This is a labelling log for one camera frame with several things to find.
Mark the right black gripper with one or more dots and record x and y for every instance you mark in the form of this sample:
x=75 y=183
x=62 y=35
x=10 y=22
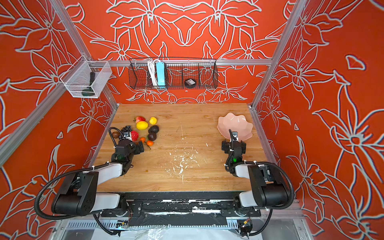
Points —
x=234 y=143

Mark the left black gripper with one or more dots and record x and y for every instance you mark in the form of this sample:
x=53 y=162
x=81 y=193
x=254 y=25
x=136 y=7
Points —
x=132 y=144

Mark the red wrinkled strawberry fruit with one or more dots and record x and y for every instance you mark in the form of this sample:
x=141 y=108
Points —
x=134 y=136

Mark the pink scalloped fruit bowl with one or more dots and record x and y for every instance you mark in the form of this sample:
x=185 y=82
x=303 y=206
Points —
x=237 y=124

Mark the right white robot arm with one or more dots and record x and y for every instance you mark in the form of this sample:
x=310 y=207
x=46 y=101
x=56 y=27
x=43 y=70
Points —
x=270 y=186

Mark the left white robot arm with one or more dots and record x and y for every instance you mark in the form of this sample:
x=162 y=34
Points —
x=78 y=194

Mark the brown kiwi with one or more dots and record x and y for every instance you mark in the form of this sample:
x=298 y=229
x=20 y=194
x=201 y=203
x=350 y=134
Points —
x=116 y=135

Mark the black grape bunch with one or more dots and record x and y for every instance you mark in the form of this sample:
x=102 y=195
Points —
x=126 y=129

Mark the large yellow lemon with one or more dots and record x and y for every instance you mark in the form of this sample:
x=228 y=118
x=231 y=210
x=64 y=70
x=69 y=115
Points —
x=142 y=125

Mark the red apple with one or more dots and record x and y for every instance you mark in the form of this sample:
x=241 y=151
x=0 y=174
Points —
x=139 y=119

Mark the dark avocado upper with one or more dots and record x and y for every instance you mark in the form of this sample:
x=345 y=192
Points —
x=154 y=129

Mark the small yellow lemon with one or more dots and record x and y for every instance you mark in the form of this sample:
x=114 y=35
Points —
x=153 y=120

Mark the dark green brush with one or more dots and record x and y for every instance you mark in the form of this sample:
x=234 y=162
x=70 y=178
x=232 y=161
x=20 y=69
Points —
x=87 y=92

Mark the clear plastic bin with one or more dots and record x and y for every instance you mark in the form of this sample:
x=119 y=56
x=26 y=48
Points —
x=77 y=77

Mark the black round puck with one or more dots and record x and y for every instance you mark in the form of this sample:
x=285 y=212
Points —
x=190 y=83

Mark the light blue box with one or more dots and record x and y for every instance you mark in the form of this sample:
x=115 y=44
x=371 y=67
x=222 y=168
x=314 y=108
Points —
x=160 y=67

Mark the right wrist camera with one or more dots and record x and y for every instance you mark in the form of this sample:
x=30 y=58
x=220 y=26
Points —
x=234 y=136

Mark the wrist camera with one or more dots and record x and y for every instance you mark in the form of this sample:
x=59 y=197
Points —
x=125 y=136
x=234 y=136

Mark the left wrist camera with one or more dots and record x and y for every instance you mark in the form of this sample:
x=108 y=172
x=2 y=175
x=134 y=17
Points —
x=125 y=136

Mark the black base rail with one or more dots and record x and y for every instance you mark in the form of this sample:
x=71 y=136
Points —
x=181 y=209

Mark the black wire basket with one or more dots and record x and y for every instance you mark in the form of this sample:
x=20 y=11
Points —
x=143 y=73

